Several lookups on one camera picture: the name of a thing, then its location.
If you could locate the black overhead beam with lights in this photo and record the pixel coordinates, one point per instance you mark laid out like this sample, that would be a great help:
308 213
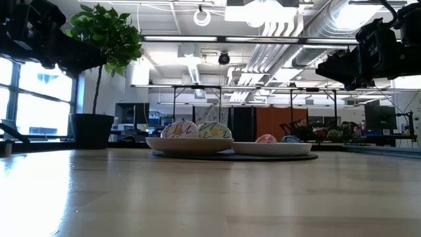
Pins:
221 39

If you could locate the small pink icing donut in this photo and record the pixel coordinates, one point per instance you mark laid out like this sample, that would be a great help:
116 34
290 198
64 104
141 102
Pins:
266 139

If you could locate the white ceiling light panel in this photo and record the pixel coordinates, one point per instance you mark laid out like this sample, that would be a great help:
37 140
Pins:
260 14

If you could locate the black partition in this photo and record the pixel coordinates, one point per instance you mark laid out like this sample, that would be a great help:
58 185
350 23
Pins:
243 123

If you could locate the blue rounded object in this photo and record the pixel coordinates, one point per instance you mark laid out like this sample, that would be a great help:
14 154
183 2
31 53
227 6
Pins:
291 139

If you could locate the large window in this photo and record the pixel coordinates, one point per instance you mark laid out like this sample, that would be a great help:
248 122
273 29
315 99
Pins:
42 98

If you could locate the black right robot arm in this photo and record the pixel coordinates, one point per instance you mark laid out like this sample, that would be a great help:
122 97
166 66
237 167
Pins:
411 33

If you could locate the black computer monitor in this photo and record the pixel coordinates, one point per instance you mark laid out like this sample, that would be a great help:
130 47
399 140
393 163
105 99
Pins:
380 116
126 113

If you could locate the white patterned curtain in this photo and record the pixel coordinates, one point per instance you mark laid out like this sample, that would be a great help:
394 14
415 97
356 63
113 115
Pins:
210 113

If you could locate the white round plate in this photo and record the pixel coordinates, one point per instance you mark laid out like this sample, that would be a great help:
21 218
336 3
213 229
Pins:
271 149

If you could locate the small green background plant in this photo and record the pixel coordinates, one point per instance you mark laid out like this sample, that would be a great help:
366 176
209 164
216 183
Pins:
334 135

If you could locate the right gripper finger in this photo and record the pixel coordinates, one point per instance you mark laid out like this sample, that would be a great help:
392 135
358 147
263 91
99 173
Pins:
342 67
353 85

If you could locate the black plant pot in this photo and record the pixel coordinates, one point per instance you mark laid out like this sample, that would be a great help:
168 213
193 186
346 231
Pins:
91 131

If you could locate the black round mat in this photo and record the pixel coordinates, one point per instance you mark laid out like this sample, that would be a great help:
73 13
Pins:
230 157

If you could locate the beige round plate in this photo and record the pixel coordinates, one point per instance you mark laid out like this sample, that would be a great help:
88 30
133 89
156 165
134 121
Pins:
189 146

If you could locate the black table frame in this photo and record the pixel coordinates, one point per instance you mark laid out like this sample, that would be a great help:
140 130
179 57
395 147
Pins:
49 145

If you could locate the orange partition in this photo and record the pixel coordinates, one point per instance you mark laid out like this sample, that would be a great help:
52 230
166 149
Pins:
273 120

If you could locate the green leafy plant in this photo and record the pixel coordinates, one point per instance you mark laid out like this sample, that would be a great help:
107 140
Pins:
108 36

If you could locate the black slanted bar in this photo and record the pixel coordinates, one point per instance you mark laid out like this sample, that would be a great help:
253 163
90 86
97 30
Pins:
14 133

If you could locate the person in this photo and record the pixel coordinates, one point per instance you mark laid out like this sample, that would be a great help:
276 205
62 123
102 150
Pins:
302 125
347 129

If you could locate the black background rig frame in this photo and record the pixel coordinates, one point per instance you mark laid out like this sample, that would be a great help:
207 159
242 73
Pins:
291 112

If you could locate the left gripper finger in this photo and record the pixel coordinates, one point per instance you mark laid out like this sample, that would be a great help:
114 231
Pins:
82 59
64 69

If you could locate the black overhead camera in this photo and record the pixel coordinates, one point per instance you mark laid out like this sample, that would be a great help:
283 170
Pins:
224 58

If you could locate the large green drizzle donut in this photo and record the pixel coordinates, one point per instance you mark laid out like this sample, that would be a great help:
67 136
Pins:
215 131

